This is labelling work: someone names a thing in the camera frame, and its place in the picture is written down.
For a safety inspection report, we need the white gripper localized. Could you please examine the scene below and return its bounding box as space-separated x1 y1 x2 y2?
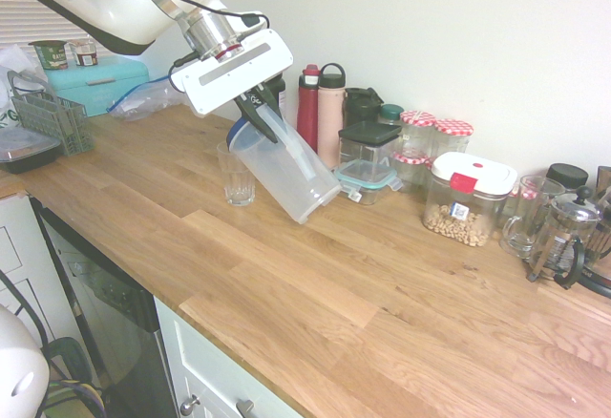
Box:
167 28 294 145

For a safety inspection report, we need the clear plastic pitcher blue lid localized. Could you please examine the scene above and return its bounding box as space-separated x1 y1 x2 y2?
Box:
225 102 344 225

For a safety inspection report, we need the red water bottle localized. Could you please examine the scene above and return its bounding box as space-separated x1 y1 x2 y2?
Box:
296 63 321 155

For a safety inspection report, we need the pink bottle black lid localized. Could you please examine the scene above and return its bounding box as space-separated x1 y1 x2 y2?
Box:
316 62 348 171

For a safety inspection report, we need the clear drinking glass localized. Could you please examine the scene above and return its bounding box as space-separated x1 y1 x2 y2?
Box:
216 140 258 208

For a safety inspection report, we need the dark green shaker bottle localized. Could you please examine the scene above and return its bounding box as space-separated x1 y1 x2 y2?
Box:
343 87 385 132

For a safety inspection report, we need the square clear container dark lid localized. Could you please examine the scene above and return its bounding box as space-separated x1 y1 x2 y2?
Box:
337 120 404 175

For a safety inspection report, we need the clear zip plastic bag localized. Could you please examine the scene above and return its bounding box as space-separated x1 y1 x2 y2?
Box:
105 77 188 123

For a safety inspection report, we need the jar with green lid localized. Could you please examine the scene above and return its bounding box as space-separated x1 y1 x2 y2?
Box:
378 103 405 129

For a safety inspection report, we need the glass container teal lid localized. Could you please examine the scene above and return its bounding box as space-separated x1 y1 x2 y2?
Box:
331 157 403 207

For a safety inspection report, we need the tall jar red checkered lid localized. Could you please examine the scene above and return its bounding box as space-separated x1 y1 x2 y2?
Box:
399 110 436 157

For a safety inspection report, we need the small jar red checkered lid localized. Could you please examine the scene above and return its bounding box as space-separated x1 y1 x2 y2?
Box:
390 150 432 195

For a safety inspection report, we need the teal bread box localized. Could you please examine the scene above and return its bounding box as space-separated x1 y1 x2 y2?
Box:
44 58 152 119

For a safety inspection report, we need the small brown white cup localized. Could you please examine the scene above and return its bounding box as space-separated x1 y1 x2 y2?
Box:
68 39 101 68

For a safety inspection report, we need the wide jar red checkered lid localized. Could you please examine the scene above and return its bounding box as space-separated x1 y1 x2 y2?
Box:
432 118 475 159

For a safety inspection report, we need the grey plastic cutlery basket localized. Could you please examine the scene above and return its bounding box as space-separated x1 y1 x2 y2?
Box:
6 70 97 157

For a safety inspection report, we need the green oatmeal cup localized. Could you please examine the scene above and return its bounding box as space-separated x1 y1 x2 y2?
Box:
28 39 69 73

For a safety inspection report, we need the nut container white lid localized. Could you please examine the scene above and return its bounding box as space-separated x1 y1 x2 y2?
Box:
421 151 519 249

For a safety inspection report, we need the black plastic food tray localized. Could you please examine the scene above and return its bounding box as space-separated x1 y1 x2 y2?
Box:
0 127 64 176

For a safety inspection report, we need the white plastic shopping bag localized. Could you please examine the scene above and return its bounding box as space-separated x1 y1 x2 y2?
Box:
0 44 50 131

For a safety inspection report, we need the black steel dishwasher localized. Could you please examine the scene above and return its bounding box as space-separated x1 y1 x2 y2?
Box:
30 195 179 418

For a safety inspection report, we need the white window blind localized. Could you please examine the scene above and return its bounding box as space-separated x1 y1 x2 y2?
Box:
0 0 111 59

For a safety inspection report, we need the white base cabinet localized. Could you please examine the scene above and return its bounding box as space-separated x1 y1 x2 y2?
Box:
153 295 307 418

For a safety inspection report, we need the white drawer cabinet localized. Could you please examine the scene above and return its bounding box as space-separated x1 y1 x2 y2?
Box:
0 192 102 390

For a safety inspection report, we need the clear glass mug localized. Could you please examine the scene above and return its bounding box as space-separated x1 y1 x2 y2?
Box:
499 175 567 260

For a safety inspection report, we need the jar with black lid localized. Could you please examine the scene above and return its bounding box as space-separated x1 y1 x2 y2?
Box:
544 162 590 196

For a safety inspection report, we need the green metal stand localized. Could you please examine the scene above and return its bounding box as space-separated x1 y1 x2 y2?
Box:
42 336 105 418

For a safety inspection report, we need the steel french press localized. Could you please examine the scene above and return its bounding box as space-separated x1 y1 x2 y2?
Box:
583 165 611 269

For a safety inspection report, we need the black appliance base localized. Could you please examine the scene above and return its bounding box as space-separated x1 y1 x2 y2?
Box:
571 259 611 301

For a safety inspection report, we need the glass french press black handle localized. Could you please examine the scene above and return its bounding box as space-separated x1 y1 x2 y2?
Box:
526 185 603 291

